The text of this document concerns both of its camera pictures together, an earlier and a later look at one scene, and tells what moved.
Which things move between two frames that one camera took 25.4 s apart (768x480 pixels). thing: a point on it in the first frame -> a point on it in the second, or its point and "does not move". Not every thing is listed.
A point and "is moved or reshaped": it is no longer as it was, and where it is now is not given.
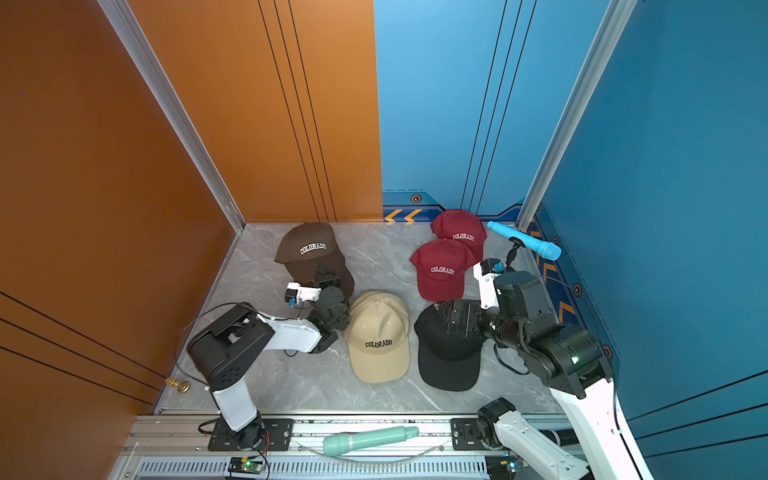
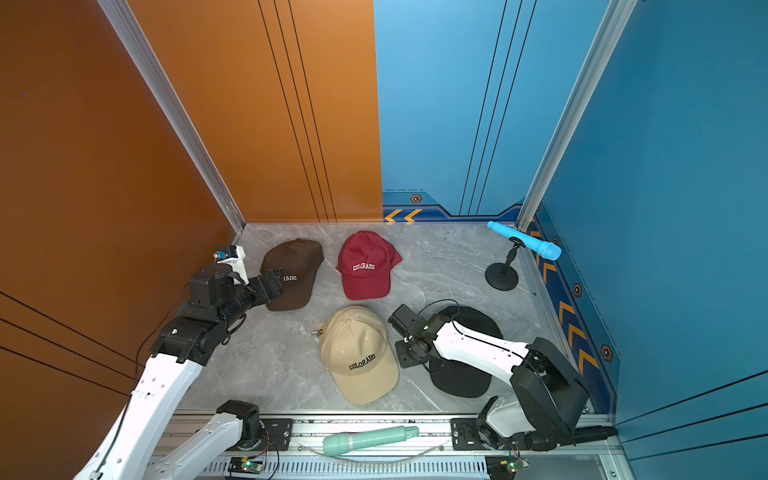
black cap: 446,362 is moved or reshaped
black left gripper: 331,282 -> 264,295
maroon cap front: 441,265 -> 365,262
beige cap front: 377,330 is moved or reshaped
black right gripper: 472,309 -> 403,361
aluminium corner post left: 170,107 does not move
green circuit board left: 245,465 does not move
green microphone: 338,445 does not move
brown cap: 312,244 is moved or reshaped
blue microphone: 547,250 does not move
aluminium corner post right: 613,22 does not move
